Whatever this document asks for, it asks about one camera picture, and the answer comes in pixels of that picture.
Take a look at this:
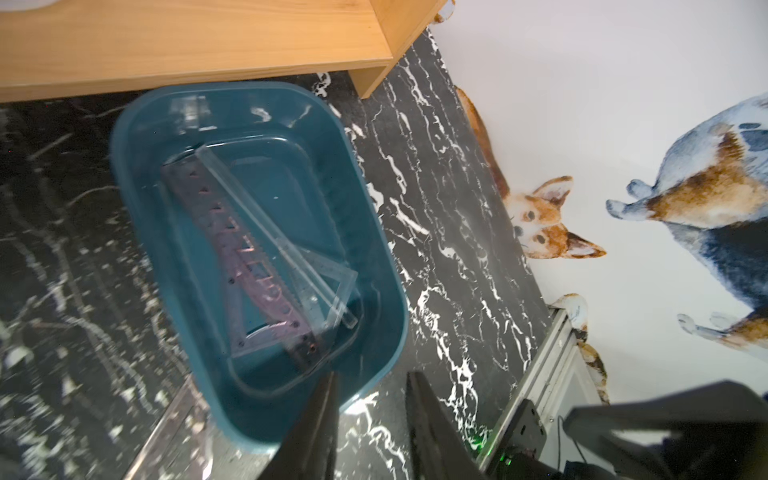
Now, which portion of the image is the purple triangle set square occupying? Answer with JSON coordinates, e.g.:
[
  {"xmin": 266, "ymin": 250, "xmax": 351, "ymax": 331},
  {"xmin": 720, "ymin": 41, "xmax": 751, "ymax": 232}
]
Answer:
[{"xmin": 224, "ymin": 279, "xmax": 312, "ymax": 358}]

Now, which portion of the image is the teal plastic storage box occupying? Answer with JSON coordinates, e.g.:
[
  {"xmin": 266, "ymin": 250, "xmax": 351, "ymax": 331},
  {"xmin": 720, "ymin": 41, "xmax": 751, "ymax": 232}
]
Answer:
[{"xmin": 110, "ymin": 82, "xmax": 408, "ymax": 451}]

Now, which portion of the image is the clear straight stencil ruler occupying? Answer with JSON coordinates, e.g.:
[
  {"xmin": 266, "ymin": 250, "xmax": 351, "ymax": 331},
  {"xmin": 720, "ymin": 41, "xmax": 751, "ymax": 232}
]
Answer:
[{"xmin": 286, "ymin": 246, "xmax": 359, "ymax": 355}]

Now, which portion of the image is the wooden desk shelf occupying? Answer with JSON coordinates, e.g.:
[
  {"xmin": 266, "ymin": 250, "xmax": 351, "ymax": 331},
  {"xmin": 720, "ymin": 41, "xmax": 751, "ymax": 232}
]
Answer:
[{"xmin": 1, "ymin": 1, "xmax": 442, "ymax": 102}]

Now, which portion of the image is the clear plain straight ruler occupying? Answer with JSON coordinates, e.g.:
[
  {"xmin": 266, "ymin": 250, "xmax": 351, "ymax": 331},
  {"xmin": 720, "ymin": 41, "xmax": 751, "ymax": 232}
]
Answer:
[{"xmin": 194, "ymin": 143, "xmax": 360, "ymax": 330}]

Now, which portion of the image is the clear triangle set square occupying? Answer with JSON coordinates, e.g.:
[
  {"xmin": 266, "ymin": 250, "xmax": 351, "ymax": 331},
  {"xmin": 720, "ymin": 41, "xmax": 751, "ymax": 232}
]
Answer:
[{"xmin": 123, "ymin": 375, "xmax": 214, "ymax": 479}]

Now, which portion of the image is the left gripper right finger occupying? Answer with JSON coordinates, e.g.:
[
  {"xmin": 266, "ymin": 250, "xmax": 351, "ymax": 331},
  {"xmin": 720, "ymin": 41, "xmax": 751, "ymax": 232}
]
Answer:
[{"xmin": 405, "ymin": 371, "xmax": 485, "ymax": 479}]

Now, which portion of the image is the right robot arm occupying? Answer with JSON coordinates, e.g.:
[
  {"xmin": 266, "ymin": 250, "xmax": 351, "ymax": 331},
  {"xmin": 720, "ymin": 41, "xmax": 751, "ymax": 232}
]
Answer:
[{"xmin": 482, "ymin": 381, "xmax": 767, "ymax": 479}]

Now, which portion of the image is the pink straight stencil ruler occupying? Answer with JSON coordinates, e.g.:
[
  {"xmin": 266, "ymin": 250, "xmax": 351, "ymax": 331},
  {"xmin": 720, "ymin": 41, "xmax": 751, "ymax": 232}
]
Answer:
[{"xmin": 161, "ymin": 156, "xmax": 320, "ymax": 370}]

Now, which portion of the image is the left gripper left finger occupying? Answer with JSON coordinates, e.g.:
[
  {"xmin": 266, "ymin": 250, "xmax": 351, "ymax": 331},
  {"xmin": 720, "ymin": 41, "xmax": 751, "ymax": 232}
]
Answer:
[{"xmin": 258, "ymin": 372, "xmax": 340, "ymax": 480}]

